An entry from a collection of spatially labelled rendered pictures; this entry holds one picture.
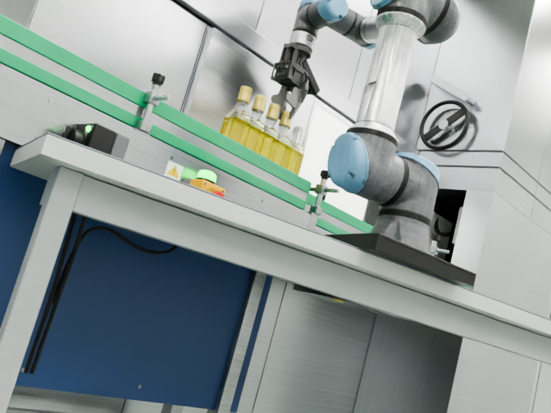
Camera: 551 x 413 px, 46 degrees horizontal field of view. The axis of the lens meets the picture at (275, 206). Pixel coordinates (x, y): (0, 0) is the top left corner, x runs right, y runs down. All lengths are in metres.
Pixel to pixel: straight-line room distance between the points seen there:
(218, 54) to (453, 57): 1.24
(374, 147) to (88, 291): 0.66
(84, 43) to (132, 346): 0.74
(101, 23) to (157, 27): 0.17
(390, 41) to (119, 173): 0.72
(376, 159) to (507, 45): 1.47
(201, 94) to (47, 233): 0.91
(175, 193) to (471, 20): 2.04
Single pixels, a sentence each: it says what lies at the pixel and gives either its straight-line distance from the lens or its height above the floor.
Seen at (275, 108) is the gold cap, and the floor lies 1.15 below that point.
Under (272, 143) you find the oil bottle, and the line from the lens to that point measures 1.84.
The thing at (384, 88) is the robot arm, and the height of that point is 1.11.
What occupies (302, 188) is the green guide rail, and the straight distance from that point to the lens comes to 1.78.
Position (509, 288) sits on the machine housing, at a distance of 2.72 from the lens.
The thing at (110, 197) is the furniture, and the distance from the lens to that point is 1.10.
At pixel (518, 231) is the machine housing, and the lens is 2.74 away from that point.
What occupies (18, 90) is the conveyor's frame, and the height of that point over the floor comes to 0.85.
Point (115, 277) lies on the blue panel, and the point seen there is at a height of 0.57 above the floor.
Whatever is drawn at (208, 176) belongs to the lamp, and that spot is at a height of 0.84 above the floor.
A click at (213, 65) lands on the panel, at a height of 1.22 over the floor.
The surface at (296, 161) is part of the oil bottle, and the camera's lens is 1.91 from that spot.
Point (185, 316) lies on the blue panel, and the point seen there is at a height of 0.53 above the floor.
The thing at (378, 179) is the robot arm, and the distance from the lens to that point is 1.39.
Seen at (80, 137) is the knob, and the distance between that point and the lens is 1.27.
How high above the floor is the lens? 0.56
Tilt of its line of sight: 10 degrees up
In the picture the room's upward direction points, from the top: 15 degrees clockwise
